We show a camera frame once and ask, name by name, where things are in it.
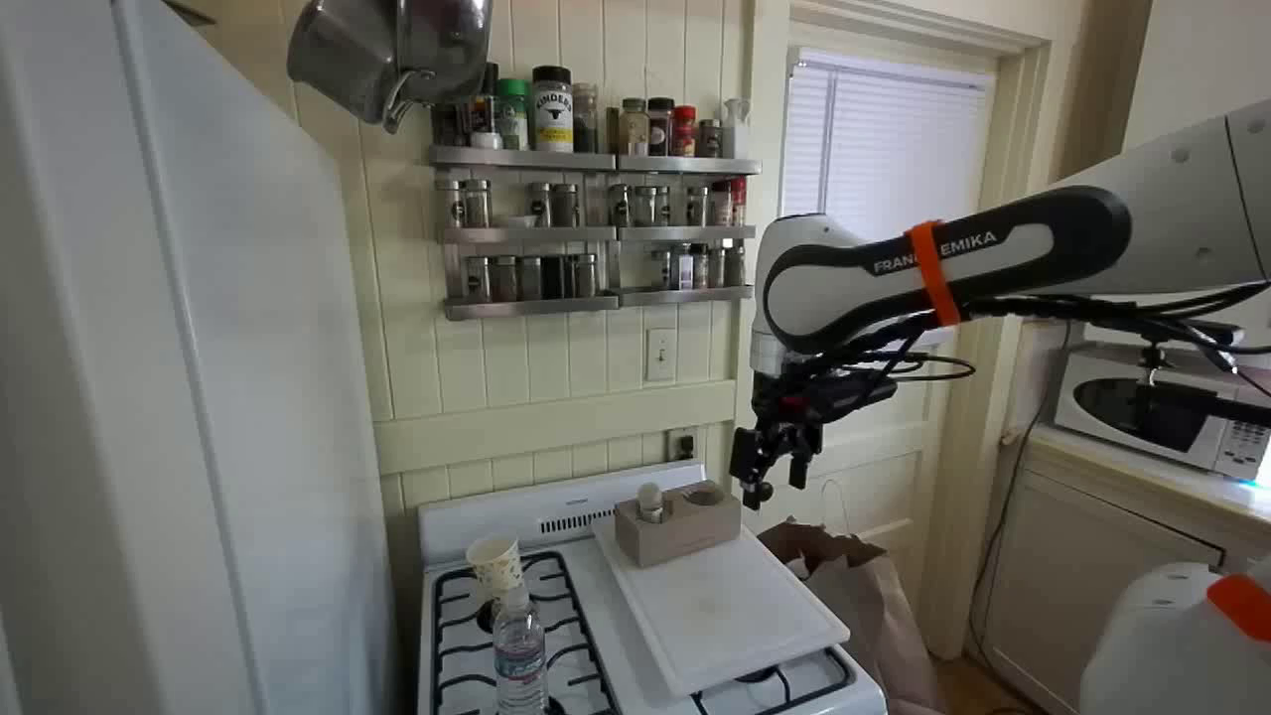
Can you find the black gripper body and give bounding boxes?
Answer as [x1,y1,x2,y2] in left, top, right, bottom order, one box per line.
[751,371,897,458]

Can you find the small clear white-capped bottle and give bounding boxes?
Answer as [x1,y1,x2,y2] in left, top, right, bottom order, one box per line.
[636,486,661,522]

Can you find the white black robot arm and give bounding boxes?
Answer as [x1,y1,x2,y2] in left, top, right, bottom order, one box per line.
[732,100,1271,505]

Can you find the brown cardboard box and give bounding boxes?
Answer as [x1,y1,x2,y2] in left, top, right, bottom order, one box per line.
[616,481,738,570]

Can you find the clear plastic water bottle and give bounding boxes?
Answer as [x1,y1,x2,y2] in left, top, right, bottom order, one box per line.
[491,587,546,715]

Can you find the brown paper bag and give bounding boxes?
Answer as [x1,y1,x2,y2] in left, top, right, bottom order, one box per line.
[763,522,950,715]

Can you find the white cutting board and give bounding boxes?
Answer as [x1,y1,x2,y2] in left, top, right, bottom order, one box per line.
[593,517,851,697]

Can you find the white gas stove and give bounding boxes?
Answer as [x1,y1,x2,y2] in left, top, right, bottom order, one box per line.
[415,462,884,715]

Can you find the white window blind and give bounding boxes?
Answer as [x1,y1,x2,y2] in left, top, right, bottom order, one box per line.
[777,52,994,237]

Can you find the white paper cup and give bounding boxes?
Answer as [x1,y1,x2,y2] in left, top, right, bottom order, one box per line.
[463,538,522,600]

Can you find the black stove grate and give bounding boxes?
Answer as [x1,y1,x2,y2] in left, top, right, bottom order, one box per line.
[415,554,619,715]

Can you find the red-lidded spice jar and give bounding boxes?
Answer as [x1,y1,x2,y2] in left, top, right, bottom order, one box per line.
[672,102,697,157]

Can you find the metal spice rack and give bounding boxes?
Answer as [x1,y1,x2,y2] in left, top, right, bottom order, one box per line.
[427,147,753,322]

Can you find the white microwave oven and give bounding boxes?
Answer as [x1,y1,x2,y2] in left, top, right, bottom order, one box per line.
[1053,343,1271,481]

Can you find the large white-labelled spice jar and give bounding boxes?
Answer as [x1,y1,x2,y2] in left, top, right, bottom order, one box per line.
[532,65,571,157]

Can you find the green-lidded spice jar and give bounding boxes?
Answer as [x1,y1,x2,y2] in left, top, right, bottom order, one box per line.
[497,80,532,153]

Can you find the hanging metal pot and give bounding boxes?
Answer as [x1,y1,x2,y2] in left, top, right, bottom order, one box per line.
[285,0,491,131]

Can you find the white refrigerator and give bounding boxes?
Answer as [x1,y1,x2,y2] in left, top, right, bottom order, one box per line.
[0,0,397,715]

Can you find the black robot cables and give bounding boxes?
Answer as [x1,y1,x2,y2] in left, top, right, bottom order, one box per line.
[806,280,1271,400]

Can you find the white wall switch plate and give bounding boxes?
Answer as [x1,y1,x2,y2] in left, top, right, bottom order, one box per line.
[644,329,675,380]

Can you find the orange strap on arm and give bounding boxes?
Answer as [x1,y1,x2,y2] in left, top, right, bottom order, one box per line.
[906,219,969,329]

